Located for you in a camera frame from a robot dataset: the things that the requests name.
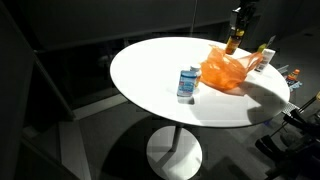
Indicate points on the orange capped bottle on floor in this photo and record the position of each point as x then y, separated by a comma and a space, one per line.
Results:
293, 75

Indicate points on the black bottle with yellow cap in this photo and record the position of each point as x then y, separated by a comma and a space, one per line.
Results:
234, 41

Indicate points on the blue rectangular container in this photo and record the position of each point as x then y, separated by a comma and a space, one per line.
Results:
186, 83

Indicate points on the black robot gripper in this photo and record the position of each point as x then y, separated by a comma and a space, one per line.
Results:
241, 16

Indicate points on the white tube container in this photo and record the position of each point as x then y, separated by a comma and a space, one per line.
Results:
267, 57

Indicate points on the orange plastic bag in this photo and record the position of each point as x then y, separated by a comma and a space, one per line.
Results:
223, 72

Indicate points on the white pill bottle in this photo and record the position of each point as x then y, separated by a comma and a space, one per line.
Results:
197, 69

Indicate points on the white round table base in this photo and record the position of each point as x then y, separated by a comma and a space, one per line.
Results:
174, 153

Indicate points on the round white table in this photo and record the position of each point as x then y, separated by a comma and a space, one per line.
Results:
147, 73

